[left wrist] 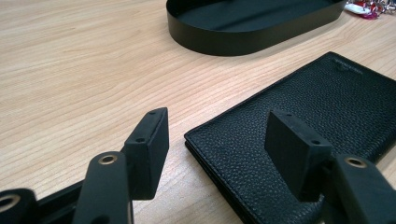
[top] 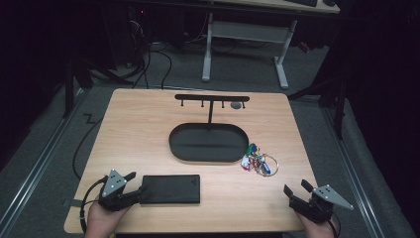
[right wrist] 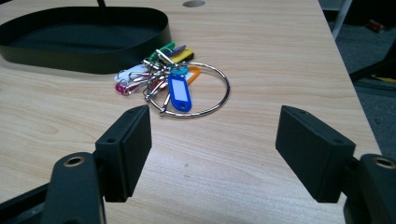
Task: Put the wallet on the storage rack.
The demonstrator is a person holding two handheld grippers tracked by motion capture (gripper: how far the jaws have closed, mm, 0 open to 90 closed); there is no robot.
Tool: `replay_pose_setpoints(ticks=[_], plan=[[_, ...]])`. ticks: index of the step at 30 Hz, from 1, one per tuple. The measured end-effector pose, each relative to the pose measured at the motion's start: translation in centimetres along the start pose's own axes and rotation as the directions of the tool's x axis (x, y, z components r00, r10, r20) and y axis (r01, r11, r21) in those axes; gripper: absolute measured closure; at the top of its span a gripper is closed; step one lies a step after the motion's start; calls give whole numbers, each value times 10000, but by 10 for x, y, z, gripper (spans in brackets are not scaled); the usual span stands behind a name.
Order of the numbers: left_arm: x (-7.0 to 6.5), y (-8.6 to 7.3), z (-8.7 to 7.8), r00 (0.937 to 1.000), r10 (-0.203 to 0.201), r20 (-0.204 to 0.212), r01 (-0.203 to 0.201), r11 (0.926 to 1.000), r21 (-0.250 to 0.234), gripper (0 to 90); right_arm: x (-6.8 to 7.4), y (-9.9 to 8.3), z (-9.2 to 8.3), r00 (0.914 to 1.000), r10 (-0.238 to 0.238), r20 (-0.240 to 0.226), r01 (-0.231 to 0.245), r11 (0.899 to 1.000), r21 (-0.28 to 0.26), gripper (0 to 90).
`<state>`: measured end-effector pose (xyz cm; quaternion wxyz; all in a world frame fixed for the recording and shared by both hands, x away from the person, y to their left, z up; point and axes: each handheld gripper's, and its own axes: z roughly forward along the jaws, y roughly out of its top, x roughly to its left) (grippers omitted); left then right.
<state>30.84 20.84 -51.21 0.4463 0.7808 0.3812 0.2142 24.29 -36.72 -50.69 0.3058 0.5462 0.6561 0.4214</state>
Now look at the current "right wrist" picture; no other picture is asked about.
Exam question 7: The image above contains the white metal desk frame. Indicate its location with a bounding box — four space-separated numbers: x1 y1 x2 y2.
331 0 355 40

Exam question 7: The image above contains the grey round table grommet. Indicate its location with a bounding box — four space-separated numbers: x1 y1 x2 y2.
182 0 206 8

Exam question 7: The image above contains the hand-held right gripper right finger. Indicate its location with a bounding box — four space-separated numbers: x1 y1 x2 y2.
275 105 357 203

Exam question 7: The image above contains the small red object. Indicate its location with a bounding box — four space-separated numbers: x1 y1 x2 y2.
365 19 386 34

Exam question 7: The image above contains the aluminium floor rail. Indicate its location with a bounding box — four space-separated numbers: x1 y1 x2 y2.
354 77 396 98

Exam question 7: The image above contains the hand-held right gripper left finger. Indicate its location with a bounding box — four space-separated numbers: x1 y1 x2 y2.
94 105 153 203

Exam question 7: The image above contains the black key holder stand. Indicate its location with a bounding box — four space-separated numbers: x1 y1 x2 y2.
0 0 172 75

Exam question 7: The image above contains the large metal key ring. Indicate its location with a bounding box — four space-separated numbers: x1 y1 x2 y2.
148 61 232 119

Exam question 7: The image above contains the bunch of colourful key tags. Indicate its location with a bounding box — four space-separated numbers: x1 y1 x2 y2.
114 41 202 113

